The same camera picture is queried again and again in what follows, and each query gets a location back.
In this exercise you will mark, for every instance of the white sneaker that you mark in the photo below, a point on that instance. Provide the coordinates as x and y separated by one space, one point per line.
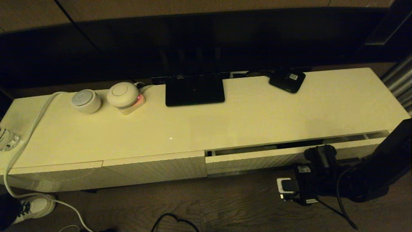
37 206

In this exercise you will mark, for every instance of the white TV cabinet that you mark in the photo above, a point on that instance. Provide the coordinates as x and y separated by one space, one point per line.
161 129

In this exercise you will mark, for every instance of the wide ribbed cabinet front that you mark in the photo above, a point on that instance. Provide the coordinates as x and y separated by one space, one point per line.
154 169

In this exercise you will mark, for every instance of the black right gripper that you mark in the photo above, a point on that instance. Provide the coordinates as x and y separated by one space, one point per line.
317 183

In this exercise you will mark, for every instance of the large black television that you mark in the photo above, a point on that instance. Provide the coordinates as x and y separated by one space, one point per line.
193 42

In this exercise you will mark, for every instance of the white round dome device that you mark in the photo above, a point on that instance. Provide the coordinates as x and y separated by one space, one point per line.
122 95

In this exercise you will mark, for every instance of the clear glass object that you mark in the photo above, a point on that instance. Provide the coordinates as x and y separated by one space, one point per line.
8 140

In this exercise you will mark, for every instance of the silver ribbed column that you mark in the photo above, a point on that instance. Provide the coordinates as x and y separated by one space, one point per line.
399 83

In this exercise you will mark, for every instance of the black television base plate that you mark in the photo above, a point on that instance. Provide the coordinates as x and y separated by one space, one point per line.
194 91

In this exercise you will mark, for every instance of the cream white ribbed drawer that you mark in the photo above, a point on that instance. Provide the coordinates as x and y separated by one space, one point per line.
251 161

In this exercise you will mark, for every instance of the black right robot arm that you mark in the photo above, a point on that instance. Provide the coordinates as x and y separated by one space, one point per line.
386 161

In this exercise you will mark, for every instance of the white power strip red light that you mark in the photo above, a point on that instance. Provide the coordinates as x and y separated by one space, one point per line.
135 108

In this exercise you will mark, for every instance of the black set-top box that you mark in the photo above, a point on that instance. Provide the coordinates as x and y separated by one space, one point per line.
285 82

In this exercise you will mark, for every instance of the white speaker grey top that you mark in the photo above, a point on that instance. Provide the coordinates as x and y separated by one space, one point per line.
86 101

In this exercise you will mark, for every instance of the plain cream cabinet front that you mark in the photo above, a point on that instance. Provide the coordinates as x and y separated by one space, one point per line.
54 178

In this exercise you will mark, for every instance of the black trouser leg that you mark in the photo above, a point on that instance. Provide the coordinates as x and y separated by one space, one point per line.
7 211

